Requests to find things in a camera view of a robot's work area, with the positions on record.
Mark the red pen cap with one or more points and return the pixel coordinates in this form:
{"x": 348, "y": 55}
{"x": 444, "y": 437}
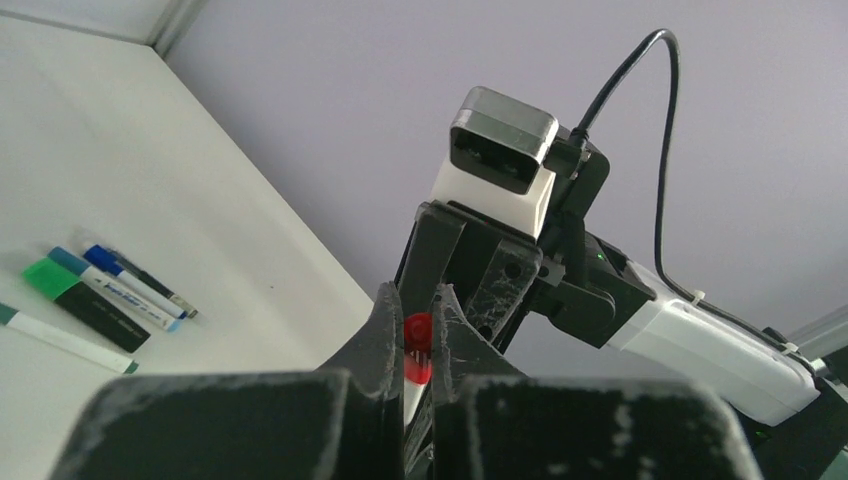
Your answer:
{"x": 418, "y": 337}

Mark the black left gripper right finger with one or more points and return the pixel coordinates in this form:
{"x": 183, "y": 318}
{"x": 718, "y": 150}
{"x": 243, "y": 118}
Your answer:
{"x": 491, "y": 421}

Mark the white marker green end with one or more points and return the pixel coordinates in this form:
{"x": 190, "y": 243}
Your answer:
{"x": 67, "y": 342}

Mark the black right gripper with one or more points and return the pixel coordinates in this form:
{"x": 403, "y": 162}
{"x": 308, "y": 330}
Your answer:
{"x": 499, "y": 276}

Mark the blue pen cap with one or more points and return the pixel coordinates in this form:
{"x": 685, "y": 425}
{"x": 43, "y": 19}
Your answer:
{"x": 103, "y": 259}

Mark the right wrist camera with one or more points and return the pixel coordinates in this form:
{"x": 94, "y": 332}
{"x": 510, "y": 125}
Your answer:
{"x": 495, "y": 160}

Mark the black thin pen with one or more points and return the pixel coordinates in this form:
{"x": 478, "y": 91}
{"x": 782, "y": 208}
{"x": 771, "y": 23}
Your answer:
{"x": 153, "y": 290}

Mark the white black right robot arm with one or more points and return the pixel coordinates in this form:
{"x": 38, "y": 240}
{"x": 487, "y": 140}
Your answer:
{"x": 784, "y": 391}

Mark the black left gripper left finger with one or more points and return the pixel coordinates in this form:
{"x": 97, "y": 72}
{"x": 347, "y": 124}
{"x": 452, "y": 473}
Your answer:
{"x": 343, "y": 420}

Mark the black green highlighter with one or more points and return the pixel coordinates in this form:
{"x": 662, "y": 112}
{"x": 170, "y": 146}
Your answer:
{"x": 72, "y": 295}

